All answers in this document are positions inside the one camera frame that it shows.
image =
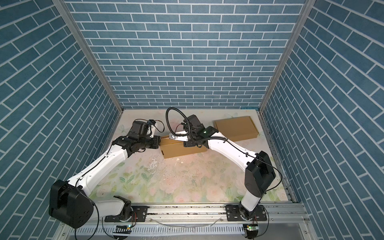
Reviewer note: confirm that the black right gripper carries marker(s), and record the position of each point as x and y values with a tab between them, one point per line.
189	143

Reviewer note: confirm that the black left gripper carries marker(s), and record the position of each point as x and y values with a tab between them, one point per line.
157	141

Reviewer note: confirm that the brown cardboard box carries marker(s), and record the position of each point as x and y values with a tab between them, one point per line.
237	129

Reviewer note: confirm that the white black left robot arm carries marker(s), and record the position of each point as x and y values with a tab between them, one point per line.
70	200

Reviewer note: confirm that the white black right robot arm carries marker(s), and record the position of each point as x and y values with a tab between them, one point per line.
258	169

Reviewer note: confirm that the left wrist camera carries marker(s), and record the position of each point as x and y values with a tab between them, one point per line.
152	127

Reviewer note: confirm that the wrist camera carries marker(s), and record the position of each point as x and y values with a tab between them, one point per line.
178	138
152	127

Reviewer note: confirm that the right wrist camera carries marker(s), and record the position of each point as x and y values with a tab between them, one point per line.
178	138

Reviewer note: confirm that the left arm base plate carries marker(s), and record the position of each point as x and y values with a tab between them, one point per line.
136	214

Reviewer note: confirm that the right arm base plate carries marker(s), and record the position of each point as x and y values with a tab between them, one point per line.
236	213

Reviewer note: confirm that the white slotted cable duct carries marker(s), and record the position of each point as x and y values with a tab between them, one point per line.
159	230

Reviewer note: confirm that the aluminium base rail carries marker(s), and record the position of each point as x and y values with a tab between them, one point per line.
203	214

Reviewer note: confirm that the aluminium corner post left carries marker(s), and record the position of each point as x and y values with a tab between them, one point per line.
76	32

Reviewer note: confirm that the aluminium corner post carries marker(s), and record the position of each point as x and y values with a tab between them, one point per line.
76	32
303	16

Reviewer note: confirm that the aluminium corner post right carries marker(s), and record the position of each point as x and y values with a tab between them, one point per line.
303	16

